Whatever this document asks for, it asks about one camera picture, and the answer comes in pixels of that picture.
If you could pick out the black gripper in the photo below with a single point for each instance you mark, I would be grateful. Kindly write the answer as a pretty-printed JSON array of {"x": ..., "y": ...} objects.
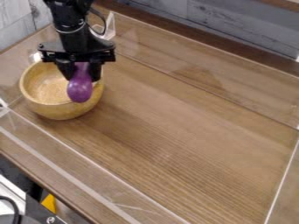
[{"x": 79, "y": 46}]

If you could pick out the purple toy eggplant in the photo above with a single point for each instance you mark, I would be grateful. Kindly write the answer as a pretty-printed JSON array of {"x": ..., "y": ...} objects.
[{"x": 79, "y": 89}]

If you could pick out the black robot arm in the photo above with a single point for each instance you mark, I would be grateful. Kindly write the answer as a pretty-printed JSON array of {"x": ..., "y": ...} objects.
[{"x": 70, "y": 15}]

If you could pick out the brown wooden bowl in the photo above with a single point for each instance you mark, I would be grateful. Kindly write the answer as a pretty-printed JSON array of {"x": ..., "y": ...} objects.
[{"x": 43, "y": 87}]

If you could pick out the yellow black device bottom left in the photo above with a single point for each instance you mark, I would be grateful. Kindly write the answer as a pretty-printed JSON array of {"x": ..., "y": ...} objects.
[{"x": 36, "y": 214}]

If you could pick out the clear acrylic corner bracket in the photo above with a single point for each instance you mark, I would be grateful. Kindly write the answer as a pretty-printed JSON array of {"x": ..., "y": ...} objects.
[{"x": 103, "y": 30}]

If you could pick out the clear acrylic tray wall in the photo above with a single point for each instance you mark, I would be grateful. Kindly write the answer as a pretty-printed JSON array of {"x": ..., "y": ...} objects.
[{"x": 98, "y": 194}]

